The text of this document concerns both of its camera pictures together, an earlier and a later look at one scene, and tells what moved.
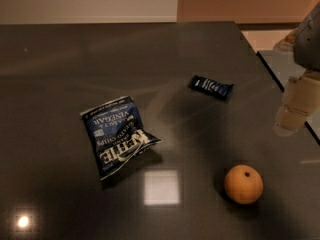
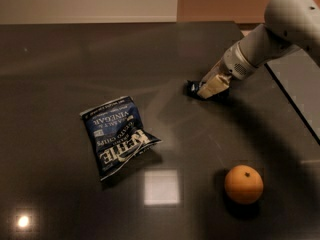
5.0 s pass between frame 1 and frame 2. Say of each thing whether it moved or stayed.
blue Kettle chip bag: stayed
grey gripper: moved
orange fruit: stayed
